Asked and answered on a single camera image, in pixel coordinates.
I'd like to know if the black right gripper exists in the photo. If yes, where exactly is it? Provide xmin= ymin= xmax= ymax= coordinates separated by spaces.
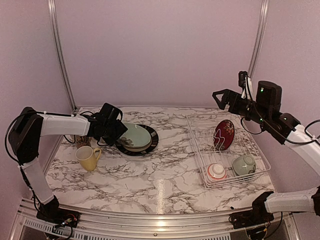
xmin=213 ymin=88 xmax=271 ymax=127

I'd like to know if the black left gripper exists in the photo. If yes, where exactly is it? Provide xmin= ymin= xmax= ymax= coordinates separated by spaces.
xmin=101 ymin=118 xmax=128 ymax=147

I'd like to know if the black striped rim plate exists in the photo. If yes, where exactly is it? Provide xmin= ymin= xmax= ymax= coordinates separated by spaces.
xmin=115 ymin=122 xmax=159 ymax=156

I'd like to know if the pale green plate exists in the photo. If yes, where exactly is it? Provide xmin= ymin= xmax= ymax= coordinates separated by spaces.
xmin=117 ymin=122 xmax=152 ymax=152

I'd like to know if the red floral plate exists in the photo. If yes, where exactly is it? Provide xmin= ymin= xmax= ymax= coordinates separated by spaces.
xmin=213 ymin=119 xmax=235 ymax=151

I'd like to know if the white coral pattern mug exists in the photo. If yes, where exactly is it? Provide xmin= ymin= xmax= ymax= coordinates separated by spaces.
xmin=75 ymin=135 xmax=91 ymax=149

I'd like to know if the yellow ceramic mug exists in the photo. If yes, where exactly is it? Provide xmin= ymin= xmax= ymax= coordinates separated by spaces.
xmin=75 ymin=146 xmax=102 ymax=172

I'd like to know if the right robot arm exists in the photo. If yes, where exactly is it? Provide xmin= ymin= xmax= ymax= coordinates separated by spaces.
xmin=212 ymin=80 xmax=320 ymax=224

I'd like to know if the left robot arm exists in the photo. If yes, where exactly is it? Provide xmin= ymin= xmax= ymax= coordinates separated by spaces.
xmin=4 ymin=103 xmax=128 ymax=223

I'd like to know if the pale green bowl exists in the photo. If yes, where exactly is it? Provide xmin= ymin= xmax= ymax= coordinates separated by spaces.
xmin=232 ymin=154 xmax=256 ymax=176

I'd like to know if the white red patterned bowl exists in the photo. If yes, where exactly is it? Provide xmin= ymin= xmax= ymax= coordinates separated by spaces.
xmin=205 ymin=163 xmax=227 ymax=183

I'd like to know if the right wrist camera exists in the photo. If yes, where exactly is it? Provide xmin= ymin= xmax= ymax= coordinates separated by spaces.
xmin=238 ymin=71 xmax=252 ymax=100

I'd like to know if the white wire dish rack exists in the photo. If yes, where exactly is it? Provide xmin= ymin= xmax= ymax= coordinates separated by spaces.
xmin=186 ymin=113 xmax=271 ymax=189

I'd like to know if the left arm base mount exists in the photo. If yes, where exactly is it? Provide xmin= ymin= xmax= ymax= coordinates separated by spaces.
xmin=36 ymin=195 xmax=80 ymax=228

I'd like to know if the right aluminium frame post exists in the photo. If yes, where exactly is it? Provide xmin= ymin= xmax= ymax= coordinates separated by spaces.
xmin=248 ymin=0 xmax=270 ymax=78

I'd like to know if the aluminium frame post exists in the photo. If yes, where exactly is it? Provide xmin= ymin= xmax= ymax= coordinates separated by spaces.
xmin=47 ymin=0 xmax=77 ymax=112
xmin=248 ymin=0 xmax=270 ymax=78

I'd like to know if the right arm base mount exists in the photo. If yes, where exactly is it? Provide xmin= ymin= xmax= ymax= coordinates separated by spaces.
xmin=228 ymin=191 xmax=274 ymax=229

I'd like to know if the front aluminium table rail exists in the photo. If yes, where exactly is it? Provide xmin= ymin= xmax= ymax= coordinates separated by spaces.
xmin=9 ymin=199 xmax=301 ymax=240

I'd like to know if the left aluminium frame post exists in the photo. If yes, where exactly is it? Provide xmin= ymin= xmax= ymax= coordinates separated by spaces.
xmin=47 ymin=0 xmax=77 ymax=112

